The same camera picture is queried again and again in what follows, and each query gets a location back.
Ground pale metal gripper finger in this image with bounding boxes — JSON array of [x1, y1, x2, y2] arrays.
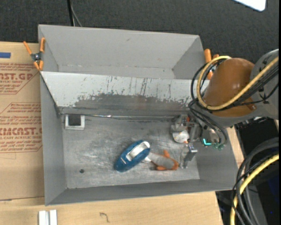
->
[[186, 144, 199, 168], [181, 146, 189, 169]]

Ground white and grey toy animal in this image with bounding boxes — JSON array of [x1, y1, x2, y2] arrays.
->
[[170, 115, 191, 144]]

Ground grey and orange toy animal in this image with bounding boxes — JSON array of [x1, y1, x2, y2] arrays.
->
[[144, 150, 179, 172]]

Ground blue tape dispenser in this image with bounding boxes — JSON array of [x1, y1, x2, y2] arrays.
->
[[114, 139, 152, 173]]

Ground grey metal bin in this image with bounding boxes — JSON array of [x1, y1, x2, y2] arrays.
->
[[38, 24, 239, 206]]

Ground brown cardboard board red print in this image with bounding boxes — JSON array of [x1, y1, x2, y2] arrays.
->
[[0, 40, 46, 202]]

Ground small white square frame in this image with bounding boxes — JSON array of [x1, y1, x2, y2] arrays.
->
[[65, 114, 86, 130]]

